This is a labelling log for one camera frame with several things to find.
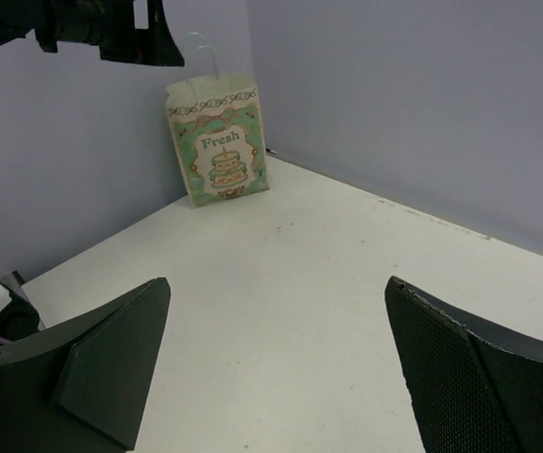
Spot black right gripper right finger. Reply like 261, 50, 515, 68
384, 277, 543, 452

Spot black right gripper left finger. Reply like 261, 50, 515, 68
0, 277, 171, 452

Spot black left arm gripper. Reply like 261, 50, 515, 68
0, 0, 185, 66

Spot green printed paper gift bag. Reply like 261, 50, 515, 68
165, 31, 271, 208

